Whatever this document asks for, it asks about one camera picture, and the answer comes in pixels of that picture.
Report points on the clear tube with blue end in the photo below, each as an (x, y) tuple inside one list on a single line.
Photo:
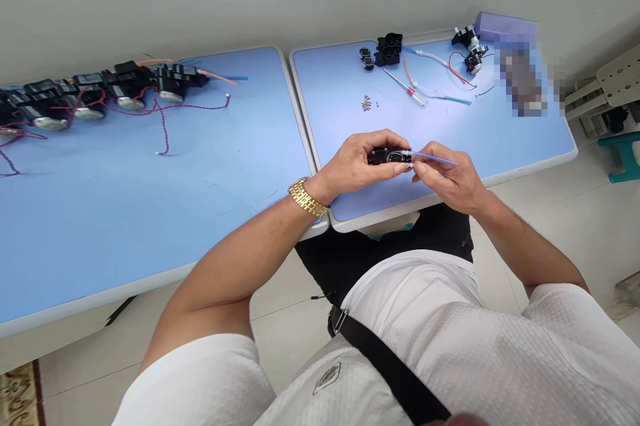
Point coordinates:
[(450, 98)]

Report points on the person's right hand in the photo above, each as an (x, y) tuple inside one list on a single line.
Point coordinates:
[(457, 181)]

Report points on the black plastic pump housing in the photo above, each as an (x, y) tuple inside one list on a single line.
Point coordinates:
[(389, 48)]

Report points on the long orange tube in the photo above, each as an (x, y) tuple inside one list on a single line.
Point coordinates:
[(220, 76)]

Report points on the pile of small screws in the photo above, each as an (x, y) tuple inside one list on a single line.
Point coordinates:
[(367, 103)]

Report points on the white rack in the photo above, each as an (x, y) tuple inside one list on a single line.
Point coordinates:
[(605, 91)]

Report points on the short blue tube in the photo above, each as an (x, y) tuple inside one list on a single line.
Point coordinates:
[(239, 78)]

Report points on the short orange tube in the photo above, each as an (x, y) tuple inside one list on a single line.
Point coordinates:
[(410, 73)]

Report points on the person's body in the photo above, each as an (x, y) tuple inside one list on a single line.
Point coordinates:
[(450, 346)]

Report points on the person's left hand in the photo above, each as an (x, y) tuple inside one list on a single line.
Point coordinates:
[(345, 166)]

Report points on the light blue tube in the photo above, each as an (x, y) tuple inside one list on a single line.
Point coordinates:
[(441, 160)]

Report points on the purple box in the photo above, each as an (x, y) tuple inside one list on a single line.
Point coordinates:
[(505, 26)]

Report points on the clear white tube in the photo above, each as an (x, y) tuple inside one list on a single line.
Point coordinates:
[(442, 62)]

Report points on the small black pump unit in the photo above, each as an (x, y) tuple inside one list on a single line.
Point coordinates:
[(387, 156)]

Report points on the person's legs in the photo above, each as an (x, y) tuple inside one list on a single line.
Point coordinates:
[(340, 256)]

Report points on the row of black pump assemblies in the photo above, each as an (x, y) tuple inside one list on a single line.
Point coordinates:
[(85, 96)]

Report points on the patterned rug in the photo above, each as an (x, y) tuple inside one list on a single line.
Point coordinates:
[(20, 393)]

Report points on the teal stool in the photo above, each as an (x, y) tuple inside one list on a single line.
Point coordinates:
[(625, 151)]

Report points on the black pump assembly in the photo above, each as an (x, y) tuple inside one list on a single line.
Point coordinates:
[(465, 38), (477, 60)]

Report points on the small black motor part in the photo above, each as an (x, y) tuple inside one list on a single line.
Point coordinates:
[(366, 58)]

